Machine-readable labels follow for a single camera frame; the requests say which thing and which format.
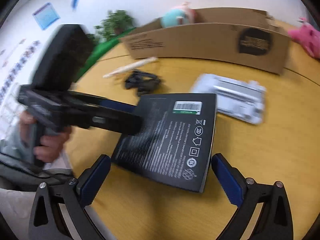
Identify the black Ugreen box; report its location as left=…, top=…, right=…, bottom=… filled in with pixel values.
left=111, top=93, right=217, bottom=193

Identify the pig plush teal body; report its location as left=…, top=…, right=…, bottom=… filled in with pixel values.
left=160, top=2, right=196, bottom=28

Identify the grey sleeve left forearm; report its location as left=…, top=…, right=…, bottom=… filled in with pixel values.
left=1, top=126, right=34, bottom=166

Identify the person left hand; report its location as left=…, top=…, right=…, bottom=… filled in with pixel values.
left=18, top=110, right=73, bottom=164

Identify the beige stick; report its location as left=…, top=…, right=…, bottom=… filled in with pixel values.
left=103, top=57, right=158, bottom=79

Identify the green potted plant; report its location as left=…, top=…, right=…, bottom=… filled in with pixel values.
left=94, top=10, right=135, bottom=42

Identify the white metal phone stand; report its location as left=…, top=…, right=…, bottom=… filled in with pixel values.
left=190, top=74, right=266, bottom=125

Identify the cardboard box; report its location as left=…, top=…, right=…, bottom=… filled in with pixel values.
left=121, top=8, right=291, bottom=74

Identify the pink bear plush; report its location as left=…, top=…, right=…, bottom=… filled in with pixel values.
left=287, top=17, right=320, bottom=59

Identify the black cable bundle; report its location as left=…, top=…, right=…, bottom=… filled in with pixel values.
left=123, top=69, right=163, bottom=97

